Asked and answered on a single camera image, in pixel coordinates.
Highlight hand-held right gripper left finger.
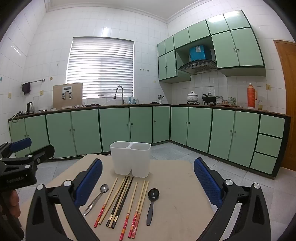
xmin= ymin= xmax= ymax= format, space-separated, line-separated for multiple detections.
xmin=26 ymin=159 xmax=103 ymax=241

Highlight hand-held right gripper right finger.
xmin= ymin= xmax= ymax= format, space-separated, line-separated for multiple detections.
xmin=193 ymin=158 xmax=271 ymax=241

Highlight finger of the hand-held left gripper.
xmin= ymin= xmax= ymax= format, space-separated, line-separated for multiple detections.
xmin=25 ymin=144 xmax=55 ymax=164
xmin=0 ymin=138 xmax=32 ymax=158

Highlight metal spoon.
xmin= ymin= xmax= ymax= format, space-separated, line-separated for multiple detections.
xmin=84 ymin=184 xmax=109 ymax=216

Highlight plain bamboo chopstick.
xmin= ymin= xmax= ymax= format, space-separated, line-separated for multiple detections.
xmin=98 ymin=176 xmax=127 ymax=225

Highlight black chopstick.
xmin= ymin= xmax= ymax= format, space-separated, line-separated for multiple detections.
xmin=106 ymin=176 xmax=129 ymax=227
xmin=111 ymin=176 xmax=134 ymax=229

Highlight brown wooden chopstick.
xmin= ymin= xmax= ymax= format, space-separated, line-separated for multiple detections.
xmin=109 ymin=176 xmax=131 ymax=228

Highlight white two-compartment utensil holder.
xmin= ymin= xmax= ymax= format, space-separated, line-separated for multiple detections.
xmin=110 ymin=141 xmax=152 ymax=178

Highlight black spoon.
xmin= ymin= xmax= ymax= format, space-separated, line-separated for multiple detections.
xmin=146 ymin=188 xmax=160 ymax=226

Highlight person's left hand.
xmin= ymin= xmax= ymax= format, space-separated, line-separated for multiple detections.
xmin=7 ymin=189 xmax=20 ymax=218

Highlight green lower kitchen cabinets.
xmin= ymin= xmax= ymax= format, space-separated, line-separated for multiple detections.
xmin=8 ymin=104 xmax=291 ymax=180

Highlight green kitchen cabinets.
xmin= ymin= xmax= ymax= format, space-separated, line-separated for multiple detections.
xmin=157 ymin=10 xmax=266 ymax=84
xmin=8 ymin=104 xmax=291 ymax=180

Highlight gas stove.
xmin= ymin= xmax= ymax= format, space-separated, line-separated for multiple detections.
xmin=186 ymin=101 xmax=216 ymax=106

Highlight white cooking pot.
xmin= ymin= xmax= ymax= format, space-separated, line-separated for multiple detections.
xmin=186 ymin=91 xmax=200 ymax=102

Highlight steel kitchen faucet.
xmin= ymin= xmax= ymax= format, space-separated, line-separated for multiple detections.
xmin=114 ymin=85 xmax=125 ymax=105

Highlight orange thermos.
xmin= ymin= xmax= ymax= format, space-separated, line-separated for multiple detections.
xmin=247 ymin=83 xmax=258 ymax=110

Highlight white window blind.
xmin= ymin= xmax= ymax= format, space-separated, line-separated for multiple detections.
xmin=66 ymin=37 xmax=134 ymax=99

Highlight black range hood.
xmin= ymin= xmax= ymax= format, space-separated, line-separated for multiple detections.
xmin=177 ymin=59 xmax=218 ymax=75

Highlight wooden door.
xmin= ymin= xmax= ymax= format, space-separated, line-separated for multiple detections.
xmin=273 ymin=39 xmax=296 ymax=172

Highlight blue box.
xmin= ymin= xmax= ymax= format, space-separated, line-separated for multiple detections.
xmin=190 ymin=44 xmax=207 ymax=62

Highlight green upper kitchen cabinets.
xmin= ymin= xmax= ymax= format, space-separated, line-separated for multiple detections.
xmin=157 ymin=10 xmax=266 ymax=84

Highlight power cable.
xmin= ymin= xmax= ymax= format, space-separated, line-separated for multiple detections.
xmin=11 ymin=111 xmax=26 ymax=123

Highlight metal towel rail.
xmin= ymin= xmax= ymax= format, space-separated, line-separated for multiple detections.
xmin=21 ymin=79 xmax=45 ymax=86

